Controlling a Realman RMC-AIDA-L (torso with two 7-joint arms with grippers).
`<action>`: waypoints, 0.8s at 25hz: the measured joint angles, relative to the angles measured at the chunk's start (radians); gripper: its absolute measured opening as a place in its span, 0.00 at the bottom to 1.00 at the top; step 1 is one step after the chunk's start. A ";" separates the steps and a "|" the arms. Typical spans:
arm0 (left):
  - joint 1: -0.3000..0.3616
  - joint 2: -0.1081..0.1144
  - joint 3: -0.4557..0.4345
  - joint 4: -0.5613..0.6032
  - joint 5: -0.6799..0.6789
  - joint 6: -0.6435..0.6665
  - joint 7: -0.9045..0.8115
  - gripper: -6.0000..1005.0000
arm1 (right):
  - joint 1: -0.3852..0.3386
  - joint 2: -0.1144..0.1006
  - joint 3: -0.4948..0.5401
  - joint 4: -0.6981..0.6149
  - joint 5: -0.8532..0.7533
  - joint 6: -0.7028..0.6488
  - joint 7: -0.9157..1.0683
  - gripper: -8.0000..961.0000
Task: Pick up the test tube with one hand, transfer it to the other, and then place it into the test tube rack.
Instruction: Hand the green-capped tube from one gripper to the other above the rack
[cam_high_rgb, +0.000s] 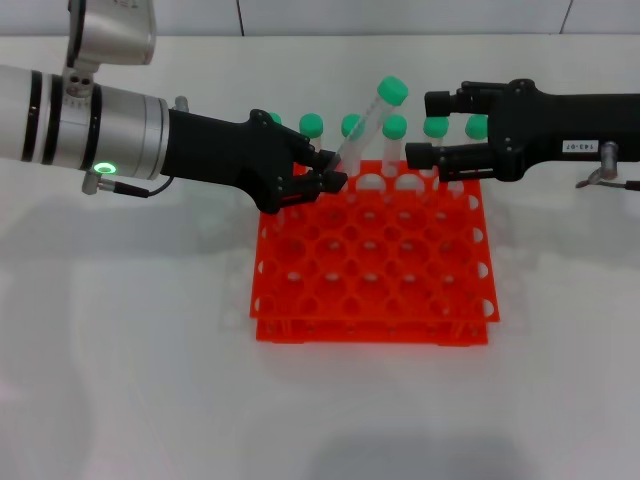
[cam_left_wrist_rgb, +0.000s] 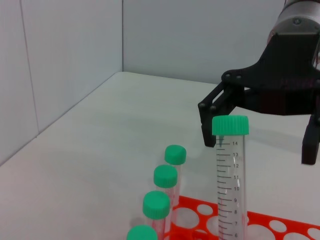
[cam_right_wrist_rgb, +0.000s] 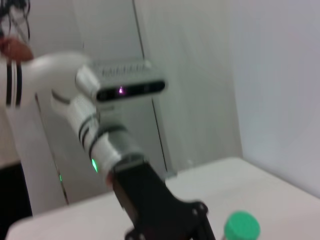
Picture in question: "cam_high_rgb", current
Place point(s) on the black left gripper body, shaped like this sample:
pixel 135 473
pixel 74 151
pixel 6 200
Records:
pixel 225 150

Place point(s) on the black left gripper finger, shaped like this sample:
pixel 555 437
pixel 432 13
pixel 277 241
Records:
pixel 322 160
pixel 330 182

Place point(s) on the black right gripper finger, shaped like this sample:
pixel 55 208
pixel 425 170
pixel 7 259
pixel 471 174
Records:
pixel 437 104
pixel 420 156

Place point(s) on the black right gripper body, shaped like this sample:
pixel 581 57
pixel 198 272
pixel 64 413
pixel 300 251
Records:
pixel 540 130

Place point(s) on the orange plastic test tube rack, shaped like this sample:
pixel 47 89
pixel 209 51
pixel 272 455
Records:
pixel 375 300

